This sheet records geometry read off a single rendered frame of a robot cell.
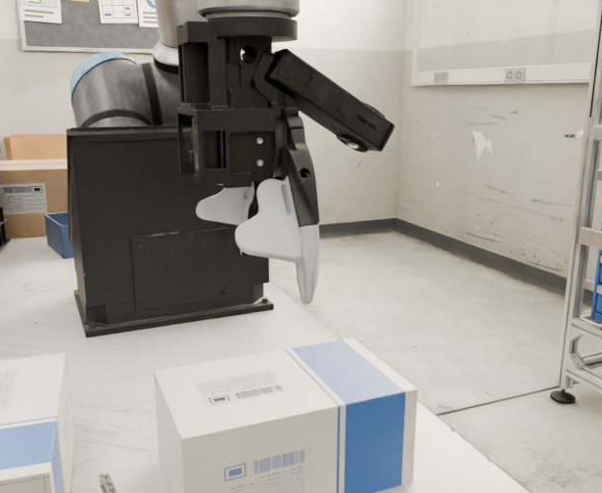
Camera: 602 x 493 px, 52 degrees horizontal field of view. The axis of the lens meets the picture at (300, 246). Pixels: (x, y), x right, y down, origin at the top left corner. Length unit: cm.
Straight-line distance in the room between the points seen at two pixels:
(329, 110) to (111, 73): 61
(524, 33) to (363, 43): 126
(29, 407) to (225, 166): 25
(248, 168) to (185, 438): 20
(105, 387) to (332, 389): 32
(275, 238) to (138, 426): 31
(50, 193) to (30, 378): 98
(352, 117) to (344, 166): 397
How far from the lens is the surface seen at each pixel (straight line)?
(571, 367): 227
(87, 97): 102
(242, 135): 45
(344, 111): 48
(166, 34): 100
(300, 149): 44
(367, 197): 457
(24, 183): 155
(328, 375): 55
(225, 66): 45
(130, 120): 97
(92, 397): 74
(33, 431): 51
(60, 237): 134
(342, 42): 442
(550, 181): 348
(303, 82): 47
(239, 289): 94
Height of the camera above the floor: 103
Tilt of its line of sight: 14 degrees down
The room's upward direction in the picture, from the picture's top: straight up
